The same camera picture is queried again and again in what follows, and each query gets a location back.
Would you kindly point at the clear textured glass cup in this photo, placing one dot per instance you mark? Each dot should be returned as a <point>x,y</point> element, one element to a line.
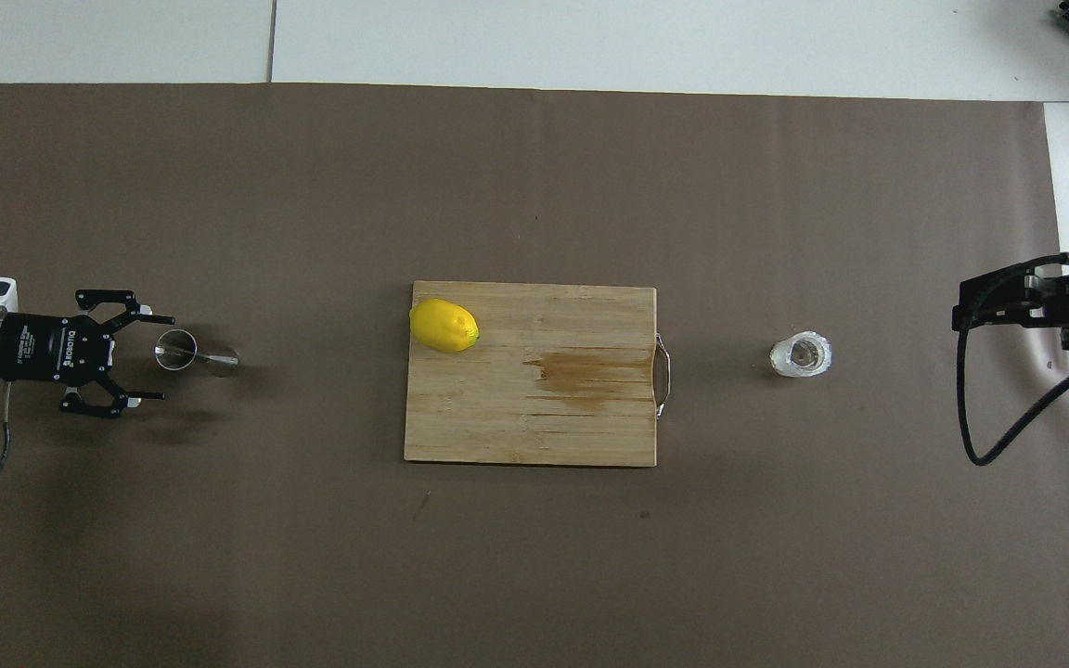
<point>801,355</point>

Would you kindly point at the brown paper table mat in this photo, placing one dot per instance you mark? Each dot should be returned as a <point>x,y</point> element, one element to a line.
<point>312,232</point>

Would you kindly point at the yellow lemon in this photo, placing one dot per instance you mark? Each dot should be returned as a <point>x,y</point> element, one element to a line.
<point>444,326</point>

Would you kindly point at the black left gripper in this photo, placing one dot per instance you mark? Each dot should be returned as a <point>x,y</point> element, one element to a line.
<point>52,350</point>

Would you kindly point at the steel double jigger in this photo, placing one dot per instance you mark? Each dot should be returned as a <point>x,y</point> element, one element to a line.
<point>178,351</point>

